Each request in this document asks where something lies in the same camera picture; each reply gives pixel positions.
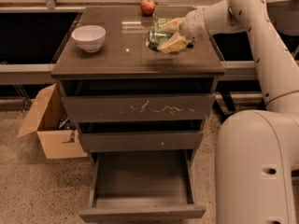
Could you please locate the dark packet in box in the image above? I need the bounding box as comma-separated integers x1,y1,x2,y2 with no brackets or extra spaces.
58,119,76,131

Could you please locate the white ceramic bowl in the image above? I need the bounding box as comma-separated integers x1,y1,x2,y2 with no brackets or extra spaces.
71,25,106,53

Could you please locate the grey drawer cabinet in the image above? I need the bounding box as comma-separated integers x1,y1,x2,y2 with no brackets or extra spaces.
50,5,226,161

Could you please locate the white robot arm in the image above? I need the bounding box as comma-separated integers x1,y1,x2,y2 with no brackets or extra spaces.
179,0,299,224

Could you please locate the grey top drawer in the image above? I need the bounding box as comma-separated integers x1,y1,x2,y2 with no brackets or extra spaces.
62,78,215,122

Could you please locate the red apple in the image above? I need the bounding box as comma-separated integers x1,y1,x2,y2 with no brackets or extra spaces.
140,0,156,16

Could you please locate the grey drawer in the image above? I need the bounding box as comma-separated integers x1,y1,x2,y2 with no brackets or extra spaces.
78,119,203,152
62,78,215,122
79,150,206,223

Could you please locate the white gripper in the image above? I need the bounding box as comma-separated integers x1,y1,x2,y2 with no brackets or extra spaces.
157,8,210,54

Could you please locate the green chip bag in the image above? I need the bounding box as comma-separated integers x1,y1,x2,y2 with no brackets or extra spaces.
148,17,193,53

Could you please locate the open cardboard box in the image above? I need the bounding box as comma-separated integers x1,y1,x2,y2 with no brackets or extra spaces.
18,84,87,159

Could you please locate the grey bottom drawer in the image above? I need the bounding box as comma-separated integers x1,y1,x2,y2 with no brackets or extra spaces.
79,150,206,223

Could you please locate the green soda can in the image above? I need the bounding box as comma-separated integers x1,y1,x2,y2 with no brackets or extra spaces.
146,29,172,51

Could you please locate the grey middle drawer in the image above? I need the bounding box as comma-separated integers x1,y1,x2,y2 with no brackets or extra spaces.
78,119,203,152

